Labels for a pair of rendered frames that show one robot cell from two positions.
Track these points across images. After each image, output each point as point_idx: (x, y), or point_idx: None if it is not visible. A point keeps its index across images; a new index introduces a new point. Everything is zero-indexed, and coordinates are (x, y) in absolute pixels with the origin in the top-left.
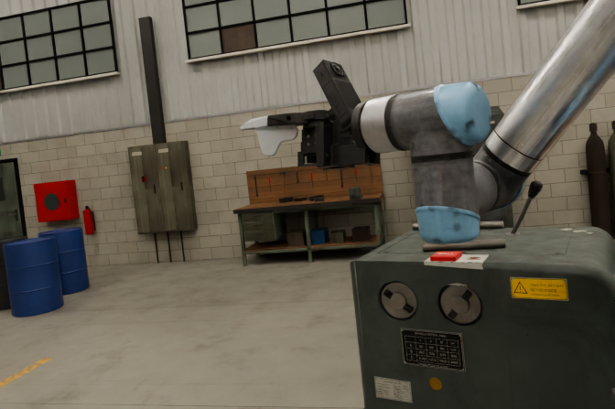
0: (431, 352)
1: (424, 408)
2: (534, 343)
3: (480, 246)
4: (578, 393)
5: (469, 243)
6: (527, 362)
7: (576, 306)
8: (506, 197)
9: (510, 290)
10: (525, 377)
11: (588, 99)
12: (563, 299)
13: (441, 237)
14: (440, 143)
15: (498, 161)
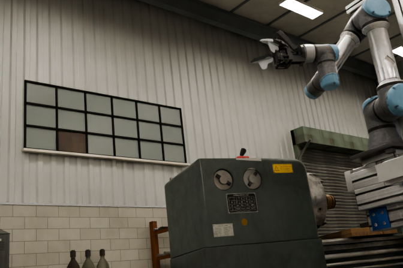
0: (241, 204)
1: (240, 237)
2: (283, 193)
3: None
4: (301, 213)
5: None
6: (282, 202)
7: (295, 175)
8: None
9: (272, 169)
10: (282, 209)
11: (342, 64)
12: (291, 172)
13: (336, 81)
14: (332, 56)
15: None
